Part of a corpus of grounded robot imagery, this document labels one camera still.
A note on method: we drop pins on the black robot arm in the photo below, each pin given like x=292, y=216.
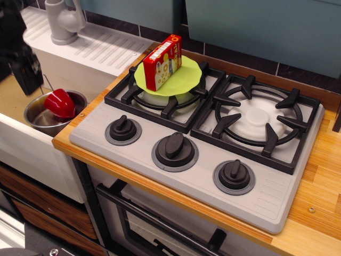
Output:
x=18, y=55

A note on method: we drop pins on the upper wooden drawer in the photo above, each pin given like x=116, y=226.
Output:
x=44, y=197

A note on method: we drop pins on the white burner disc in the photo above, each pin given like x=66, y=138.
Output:
x=157, y=102
x=255, y=114

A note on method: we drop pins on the wooden drawer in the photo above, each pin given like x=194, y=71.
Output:
x=64, y=235
x=44, y=197

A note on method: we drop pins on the red toy bell pepper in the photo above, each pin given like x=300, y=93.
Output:
x=60, y=104

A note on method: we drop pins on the lime green plate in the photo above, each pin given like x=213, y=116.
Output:
x=182, y=81

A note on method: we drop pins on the red cereal box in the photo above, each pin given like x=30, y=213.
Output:
x=163, y=62

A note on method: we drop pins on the lower wooden drawer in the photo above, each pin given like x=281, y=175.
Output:
x=64, y=235

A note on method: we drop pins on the black middle stove knob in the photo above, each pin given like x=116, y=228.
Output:
x=175, y=153

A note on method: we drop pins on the white right burner disc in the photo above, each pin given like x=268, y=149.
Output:
x=255, y=114

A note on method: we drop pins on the black right stove knob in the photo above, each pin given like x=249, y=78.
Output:
x=234, y=178

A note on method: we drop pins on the black left burner grate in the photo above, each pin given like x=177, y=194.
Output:
x=179, y=118

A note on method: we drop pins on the white left burner disc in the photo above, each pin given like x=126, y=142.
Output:
x=157, y=102

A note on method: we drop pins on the grey toy stove top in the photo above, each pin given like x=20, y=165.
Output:
x=266, y=206

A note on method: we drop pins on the black burner grate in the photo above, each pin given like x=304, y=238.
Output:
x=301, y=114
x=179, y=118

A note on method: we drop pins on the black left stove knob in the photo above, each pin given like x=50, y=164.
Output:
x=123, y=131

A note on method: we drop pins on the oven door with black handle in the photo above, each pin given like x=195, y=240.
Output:
x=156, y=235

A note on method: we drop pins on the black right burner grate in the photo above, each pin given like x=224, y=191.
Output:
x=301, y=114

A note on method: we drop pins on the stainless steel pot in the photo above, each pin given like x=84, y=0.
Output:
x=37, y=116

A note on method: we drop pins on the black stove knob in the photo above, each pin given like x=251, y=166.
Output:
x=123, y=131
x=175, y=153
x=234, y=178

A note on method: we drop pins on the grey toy faucet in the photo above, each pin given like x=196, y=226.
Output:
x=64, y=24

